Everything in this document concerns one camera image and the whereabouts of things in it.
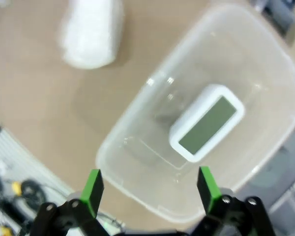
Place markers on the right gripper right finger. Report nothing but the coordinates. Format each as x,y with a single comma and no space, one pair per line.
206,189

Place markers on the white slotted mounting platform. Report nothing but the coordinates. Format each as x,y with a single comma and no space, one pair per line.
12,152

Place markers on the white unwrapped digital clock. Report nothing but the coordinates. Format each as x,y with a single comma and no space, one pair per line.
206,123

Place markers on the bubble clock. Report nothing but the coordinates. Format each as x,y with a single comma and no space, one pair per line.
91,37

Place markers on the clear plastic container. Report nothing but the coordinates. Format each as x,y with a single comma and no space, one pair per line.
142,157

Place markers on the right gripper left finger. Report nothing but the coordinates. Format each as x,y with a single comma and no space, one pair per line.
92,194

